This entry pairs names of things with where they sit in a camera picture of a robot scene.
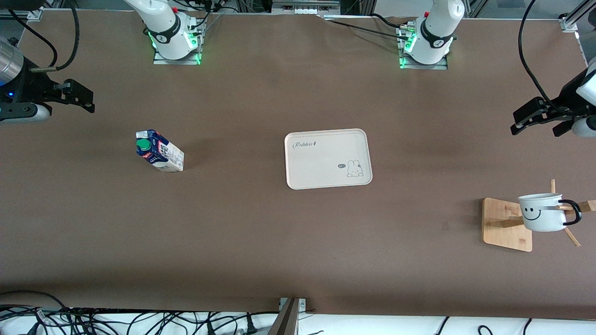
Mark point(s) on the aluminium camera mount profile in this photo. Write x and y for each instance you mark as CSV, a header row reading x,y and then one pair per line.
x,y
288,321

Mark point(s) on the aluminium frame corner bracket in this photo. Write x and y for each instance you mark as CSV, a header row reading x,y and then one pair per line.
x,y
570,23

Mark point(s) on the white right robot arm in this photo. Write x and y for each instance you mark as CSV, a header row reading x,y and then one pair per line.
x,y
167,28

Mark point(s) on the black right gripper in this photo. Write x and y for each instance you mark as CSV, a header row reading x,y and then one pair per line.
x,y
29,87

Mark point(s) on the cream rabbit print tray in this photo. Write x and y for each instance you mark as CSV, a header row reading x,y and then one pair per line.
x,y
321,163

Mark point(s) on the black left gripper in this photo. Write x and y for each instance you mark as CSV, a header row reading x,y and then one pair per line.
x,y
566,98

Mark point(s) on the wooden mug stand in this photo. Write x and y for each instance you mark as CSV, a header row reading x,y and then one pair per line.
x,y
507,232

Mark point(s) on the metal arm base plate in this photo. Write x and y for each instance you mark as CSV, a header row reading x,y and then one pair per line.
x,y
160,61
442,67

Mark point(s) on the grey metal power strip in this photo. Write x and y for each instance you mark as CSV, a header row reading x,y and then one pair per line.
x,y
305,5

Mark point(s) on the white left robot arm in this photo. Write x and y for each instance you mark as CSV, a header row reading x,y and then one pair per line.
x,y
437,28

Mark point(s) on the blue white milk carton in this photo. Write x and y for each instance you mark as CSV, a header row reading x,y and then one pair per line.
x,y
160,153

